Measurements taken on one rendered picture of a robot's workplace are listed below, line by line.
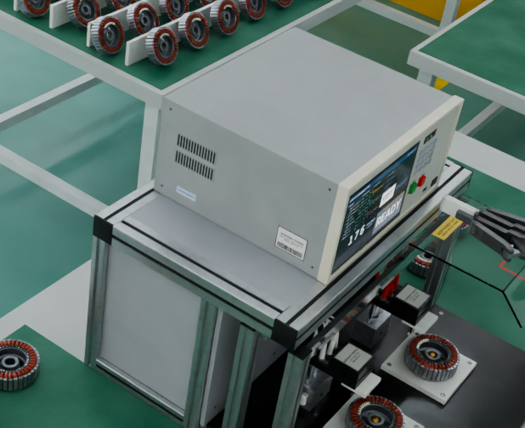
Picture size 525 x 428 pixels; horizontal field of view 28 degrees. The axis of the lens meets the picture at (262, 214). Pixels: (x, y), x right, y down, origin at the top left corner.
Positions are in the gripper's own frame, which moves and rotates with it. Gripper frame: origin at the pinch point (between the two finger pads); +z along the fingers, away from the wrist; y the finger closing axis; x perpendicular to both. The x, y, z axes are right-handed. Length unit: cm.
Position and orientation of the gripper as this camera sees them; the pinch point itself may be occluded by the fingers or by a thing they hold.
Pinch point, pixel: (459, 210)
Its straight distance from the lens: 200.3
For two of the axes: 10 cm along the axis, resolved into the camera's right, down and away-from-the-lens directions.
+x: 1.5, -8.0, -5.8
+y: 5.6, -4.1, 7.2
